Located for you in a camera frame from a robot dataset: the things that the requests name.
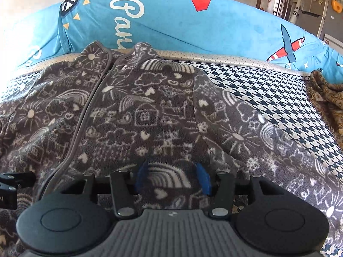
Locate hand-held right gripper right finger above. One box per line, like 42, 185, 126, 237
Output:
196, 162, 286, 219

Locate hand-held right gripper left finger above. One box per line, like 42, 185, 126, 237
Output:
60, 161, 149, 219

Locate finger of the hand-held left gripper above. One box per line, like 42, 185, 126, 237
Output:
0, 171, 36, 192

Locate grey patterned fleece jacket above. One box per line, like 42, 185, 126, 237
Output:
0, 40, 343, 257

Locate houndstooth sofa seat mat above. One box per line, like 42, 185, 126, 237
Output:
0, 49, 343, 257

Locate brown patterned cloth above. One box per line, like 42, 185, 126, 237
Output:
305, 70, 343, 150

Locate white box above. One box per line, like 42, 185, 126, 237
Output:
324, 33, 343, 51

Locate white hanging bag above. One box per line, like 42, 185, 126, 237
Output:
288, 0, 304, 24

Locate grey refrigerator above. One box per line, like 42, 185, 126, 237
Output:
297, 0, 338, 39

